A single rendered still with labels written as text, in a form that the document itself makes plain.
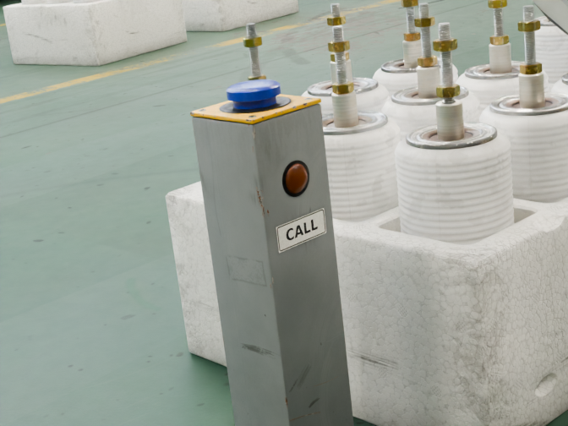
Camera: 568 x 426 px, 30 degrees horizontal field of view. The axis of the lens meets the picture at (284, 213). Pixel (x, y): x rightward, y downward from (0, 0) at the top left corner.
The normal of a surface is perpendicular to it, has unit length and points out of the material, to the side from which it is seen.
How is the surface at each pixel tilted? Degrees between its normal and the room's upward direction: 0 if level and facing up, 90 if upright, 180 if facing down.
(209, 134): 90
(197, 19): 90
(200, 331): 90
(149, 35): 90
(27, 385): 0
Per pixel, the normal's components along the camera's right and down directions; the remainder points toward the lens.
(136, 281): -0.11, -0.95
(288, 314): 0.69, 0.15
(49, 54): -0.60, 0.31
